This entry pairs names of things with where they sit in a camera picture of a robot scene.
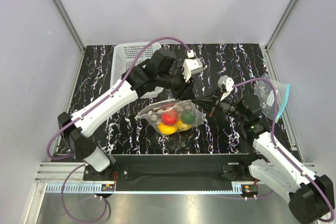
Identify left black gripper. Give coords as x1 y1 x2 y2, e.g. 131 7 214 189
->
157 66 196 101

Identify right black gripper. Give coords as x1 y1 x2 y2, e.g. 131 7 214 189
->
192 88 246 122

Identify green lime fruit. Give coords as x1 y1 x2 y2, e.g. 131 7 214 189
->
180 110 196 125

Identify clear dotted zip bag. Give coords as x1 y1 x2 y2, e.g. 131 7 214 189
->
135 99 206 136

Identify red apple fruit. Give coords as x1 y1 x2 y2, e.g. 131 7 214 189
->
161 110 179 126

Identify yellow orange fruit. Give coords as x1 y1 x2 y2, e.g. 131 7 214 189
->
175 120 193 131

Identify yellow lemon fruit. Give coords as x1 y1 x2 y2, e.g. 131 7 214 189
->
158 123 177 135

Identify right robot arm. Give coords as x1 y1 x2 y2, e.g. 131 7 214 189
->
193 94 335 223

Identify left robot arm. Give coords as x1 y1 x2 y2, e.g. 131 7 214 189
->
58 48 203 180

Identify spare clear zip bags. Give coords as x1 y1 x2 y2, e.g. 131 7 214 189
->
254 73 291 123

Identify white perforated plastic basket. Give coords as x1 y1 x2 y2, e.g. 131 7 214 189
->
110 42 161 87

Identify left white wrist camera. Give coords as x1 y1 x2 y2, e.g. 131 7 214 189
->
183 58 203 82

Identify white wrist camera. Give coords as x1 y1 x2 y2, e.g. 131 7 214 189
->
217 75 234 101
183 58 203 82

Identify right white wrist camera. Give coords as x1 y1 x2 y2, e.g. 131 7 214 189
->
217 75 234 101

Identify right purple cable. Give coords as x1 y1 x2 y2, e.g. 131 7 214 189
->
233 77 335 221

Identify purple cable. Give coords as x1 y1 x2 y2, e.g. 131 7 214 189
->
233 77 335 221
46 36 195 222

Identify white slotted cable duct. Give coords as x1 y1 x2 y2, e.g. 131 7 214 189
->
46 182 243 195

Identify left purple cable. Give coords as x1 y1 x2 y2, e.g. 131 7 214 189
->
46 36 195 222

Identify right aluminium frame post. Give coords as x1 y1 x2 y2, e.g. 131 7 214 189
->
265 0 299 51

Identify aluminium frame post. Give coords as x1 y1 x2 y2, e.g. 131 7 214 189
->
52 0 86 52
265 0 299 51

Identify left aluminium frame post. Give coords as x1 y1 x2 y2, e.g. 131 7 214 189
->
52 0 86 52

